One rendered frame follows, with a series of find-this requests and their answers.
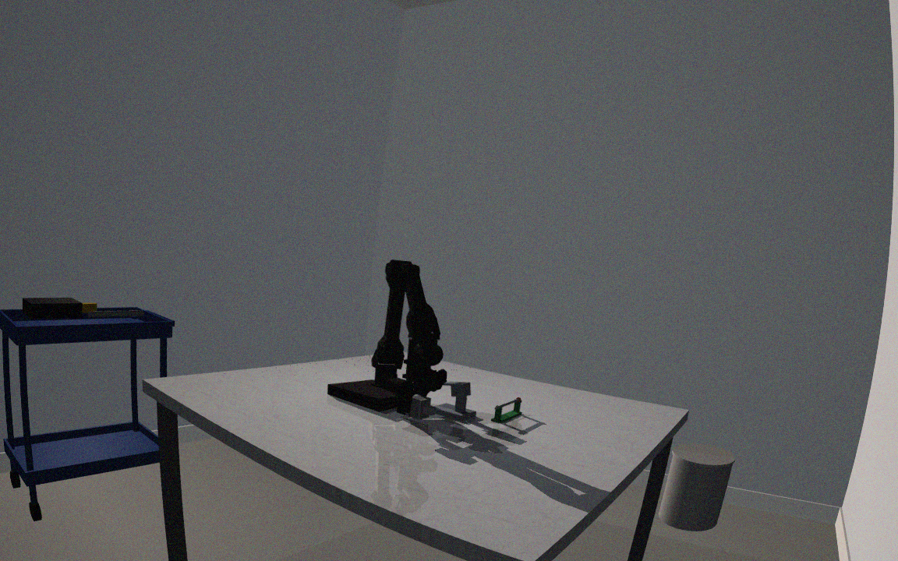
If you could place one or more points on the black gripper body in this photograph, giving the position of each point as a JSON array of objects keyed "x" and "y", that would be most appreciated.
[{"x": 402, "y": 385}]

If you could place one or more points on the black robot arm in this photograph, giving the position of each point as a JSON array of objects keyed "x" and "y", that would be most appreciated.
[{"x": 403, "y": 277}]

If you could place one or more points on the white rod with red cap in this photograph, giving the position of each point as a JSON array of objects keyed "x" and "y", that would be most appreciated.
[{"x": 511, "y": 402}]

